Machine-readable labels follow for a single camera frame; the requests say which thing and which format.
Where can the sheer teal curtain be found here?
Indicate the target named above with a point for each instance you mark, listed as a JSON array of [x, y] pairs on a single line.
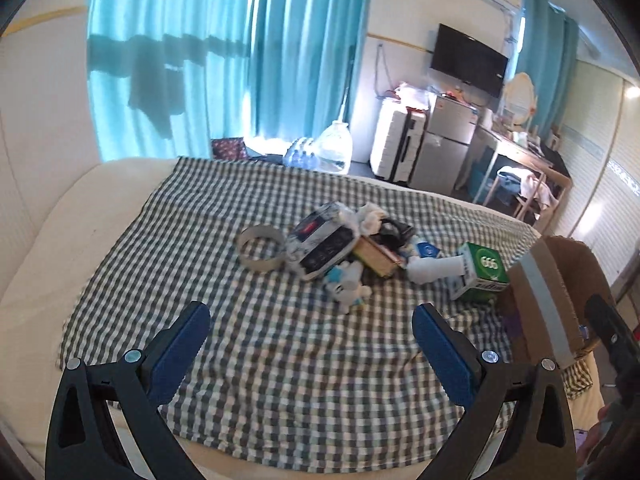
[[170, 20]]

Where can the blue white packet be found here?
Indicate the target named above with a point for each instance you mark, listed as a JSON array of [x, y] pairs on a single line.
[[425, 249]]

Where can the crumpled white tissue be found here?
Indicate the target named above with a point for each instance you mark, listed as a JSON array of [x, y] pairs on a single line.
[[369, 217]]

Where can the white bottle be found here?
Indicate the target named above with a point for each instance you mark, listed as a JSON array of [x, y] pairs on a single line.
[[435, 269]]

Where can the wooden desk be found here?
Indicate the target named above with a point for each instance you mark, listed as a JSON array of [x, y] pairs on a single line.
[[515, 147]]

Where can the black band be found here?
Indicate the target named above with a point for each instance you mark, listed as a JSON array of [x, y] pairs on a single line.
[[395, 232]]

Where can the black wall television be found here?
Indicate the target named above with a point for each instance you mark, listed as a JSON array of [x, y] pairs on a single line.
[[467, 62]]

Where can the small wooden box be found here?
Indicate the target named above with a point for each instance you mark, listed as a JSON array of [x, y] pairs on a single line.
[[377, 256]]

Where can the cardboard box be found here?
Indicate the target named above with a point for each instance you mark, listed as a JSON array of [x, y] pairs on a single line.
[[537, 285]]

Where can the green white box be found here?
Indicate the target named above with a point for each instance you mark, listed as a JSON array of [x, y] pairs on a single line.
[[482, 265]]

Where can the white cloth on chair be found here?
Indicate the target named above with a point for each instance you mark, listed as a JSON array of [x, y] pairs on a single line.
[[530, 182]]

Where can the white suitcase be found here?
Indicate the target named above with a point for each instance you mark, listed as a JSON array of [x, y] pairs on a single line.
[[395, 140]]

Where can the large clear water jug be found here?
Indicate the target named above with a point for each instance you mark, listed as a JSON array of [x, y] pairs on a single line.
[[334, 150]]

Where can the oval table mirror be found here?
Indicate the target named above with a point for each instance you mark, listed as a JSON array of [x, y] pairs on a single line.
[[519, 97]]

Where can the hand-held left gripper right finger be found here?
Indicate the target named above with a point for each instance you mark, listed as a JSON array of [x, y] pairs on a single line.
[[441, 356]]

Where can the white blue plush toy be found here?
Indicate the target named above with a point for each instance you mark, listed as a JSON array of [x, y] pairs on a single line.
[[345, 287]]

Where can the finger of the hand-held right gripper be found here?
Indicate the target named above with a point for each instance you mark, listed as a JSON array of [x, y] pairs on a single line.
[[602, 320]]

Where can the silver fridge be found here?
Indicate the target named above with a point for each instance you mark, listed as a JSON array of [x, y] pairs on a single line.
[[445, 135]]

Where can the narrow teal curtain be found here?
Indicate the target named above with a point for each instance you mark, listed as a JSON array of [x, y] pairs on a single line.
[[545, 55]]

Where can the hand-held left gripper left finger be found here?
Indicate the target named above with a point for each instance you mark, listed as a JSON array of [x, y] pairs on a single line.
[[179, 356]]

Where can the green white checkered cloth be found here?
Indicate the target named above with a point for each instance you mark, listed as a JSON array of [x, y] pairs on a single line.
[[280, 360]]

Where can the printed grey pouch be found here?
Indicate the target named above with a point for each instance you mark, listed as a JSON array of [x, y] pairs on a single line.
[[320, 245]]

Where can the tape roll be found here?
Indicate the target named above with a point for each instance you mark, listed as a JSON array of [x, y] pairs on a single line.
[[250, 260]]

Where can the pack of water bottles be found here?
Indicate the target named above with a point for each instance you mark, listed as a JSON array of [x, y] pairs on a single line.
[[301, 154]]

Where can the dark patterned bag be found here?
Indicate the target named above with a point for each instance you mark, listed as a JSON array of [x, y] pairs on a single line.
[[229, 149]]

